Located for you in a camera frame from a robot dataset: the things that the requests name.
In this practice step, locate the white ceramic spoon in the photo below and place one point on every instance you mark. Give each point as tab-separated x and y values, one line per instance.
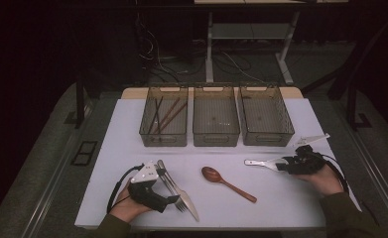
257	163

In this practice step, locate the clear brown plastic bin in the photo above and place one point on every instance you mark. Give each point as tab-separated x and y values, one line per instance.
175	92
214	99
264	99

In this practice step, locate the metal fork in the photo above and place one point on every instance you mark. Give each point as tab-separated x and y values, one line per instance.
178	198

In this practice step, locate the person's right hand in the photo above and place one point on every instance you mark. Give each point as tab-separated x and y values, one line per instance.
327	181

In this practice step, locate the white-legged desk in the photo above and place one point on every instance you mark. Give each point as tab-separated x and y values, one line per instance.
209	49

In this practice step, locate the person's left hand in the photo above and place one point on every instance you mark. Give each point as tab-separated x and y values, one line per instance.
127	208

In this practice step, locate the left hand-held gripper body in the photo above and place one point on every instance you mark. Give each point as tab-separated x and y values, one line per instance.
145	173

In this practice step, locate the brown wooden spoon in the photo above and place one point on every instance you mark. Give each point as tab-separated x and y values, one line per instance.
211	174

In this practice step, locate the metal table knife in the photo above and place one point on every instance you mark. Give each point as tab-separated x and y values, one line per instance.
191	206

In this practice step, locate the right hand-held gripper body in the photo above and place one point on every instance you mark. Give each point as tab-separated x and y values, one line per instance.
305	163

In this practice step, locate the black metal stand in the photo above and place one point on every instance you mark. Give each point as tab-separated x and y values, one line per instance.
79	105
351	105

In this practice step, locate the white table cover board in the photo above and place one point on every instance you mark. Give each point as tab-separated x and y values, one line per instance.
214	211

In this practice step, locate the black chopstick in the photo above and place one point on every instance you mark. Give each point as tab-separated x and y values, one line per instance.
160	102
158	126

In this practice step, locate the brown wooden chopstick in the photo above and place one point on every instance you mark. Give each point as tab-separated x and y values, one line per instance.
168	113
174	117

